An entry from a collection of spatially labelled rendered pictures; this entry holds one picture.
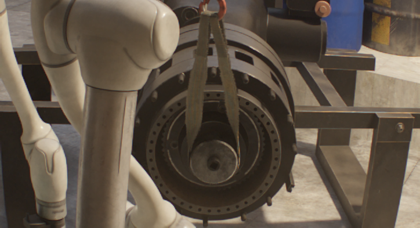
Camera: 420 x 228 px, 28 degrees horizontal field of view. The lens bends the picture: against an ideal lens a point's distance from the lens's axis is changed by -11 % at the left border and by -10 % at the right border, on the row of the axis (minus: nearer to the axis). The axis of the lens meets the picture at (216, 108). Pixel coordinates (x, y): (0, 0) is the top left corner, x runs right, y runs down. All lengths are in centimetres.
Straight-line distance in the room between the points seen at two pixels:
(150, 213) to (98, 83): 41
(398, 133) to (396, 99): 136
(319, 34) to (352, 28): 145
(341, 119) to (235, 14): 68
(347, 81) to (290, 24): 93
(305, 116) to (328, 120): 11
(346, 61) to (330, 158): 53
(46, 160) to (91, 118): 61
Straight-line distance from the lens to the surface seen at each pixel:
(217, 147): 270
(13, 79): 219
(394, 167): 405
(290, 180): 284
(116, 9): 158
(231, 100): 267
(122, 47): 157
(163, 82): 276
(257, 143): 286
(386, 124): 394
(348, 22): 556
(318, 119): 392
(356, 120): 397
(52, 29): 166
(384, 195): 409
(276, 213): 440
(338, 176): 468
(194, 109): 269
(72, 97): 180
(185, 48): 300
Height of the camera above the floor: 188
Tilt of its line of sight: 19 degrees down
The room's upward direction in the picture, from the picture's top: 3 degrees clockwise
